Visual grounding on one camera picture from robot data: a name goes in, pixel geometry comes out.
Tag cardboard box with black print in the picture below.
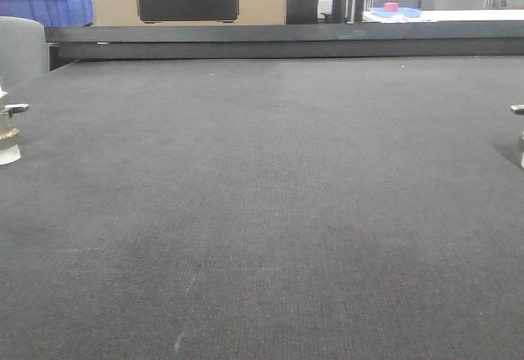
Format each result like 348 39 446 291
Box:
92 0 287 26

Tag blue tray on table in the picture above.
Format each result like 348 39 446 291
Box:
370 7 422 18

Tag pink tape roll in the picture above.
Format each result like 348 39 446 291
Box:
383 2 399 12

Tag blue plastic crate background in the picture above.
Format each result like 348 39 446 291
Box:
1 0 94 27

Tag white background table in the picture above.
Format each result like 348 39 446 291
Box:
363 8 523 23

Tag grey office chair left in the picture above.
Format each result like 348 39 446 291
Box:
1 16 50 90

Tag black conveyor side rail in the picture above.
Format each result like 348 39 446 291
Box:
45 20 523 61

